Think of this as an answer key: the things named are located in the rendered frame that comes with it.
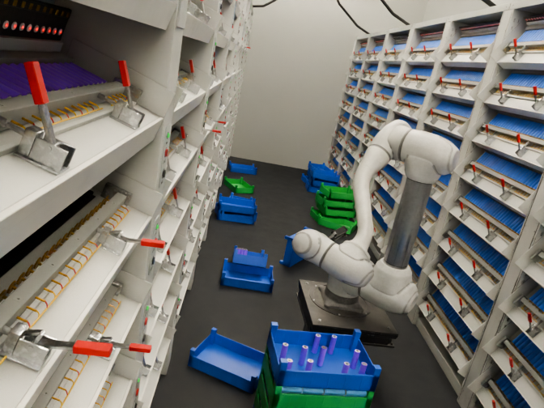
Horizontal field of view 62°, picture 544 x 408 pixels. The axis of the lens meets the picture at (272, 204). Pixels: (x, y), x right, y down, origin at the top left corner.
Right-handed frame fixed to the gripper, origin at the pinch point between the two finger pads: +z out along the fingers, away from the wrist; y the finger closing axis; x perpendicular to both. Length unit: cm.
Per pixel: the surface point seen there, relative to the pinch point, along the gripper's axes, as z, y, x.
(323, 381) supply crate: -57, 18, 37
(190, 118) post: -61, -4, -52
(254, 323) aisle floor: 26, 61, -4
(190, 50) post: -69, -21, -64
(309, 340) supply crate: -42, 19, 25
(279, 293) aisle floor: 63, 53, -13
